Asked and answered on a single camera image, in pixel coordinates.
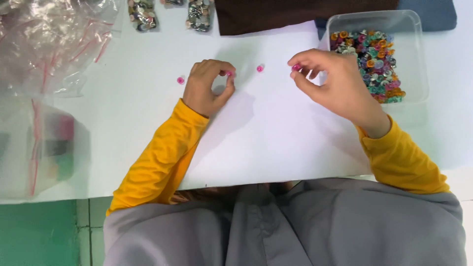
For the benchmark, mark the person's right hand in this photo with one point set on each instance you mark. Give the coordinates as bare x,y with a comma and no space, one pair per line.
336,88

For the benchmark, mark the person's left hand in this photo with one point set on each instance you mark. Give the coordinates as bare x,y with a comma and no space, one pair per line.
201,87

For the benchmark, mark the pink push pin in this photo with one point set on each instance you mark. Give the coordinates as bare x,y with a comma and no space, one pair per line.
296,67
180,80
260,68
230,73

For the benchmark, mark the heap of colourful push pins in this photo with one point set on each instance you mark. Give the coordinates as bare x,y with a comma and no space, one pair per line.
377,70

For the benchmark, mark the white paper sheet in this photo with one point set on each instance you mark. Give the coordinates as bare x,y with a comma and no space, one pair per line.
273,122

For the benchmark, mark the small bag of push pins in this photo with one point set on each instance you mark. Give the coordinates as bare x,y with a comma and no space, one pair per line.
173,2
199,15
142,14

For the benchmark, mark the clear plastic container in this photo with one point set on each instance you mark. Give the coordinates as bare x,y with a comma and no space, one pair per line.
410,48

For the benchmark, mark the dark brown cloth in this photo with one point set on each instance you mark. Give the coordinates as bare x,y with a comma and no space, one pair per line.
295,14

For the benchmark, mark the blue cloth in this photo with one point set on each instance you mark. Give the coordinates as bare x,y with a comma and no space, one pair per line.
428,14

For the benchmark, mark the person's grey garment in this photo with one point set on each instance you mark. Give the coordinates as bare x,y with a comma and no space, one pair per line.
284,225

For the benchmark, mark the pile of clear zip bags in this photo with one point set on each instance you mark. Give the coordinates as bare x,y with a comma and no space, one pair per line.
48,40

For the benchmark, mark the zip bag with coloured items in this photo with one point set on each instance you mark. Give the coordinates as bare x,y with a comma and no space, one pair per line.
44,147

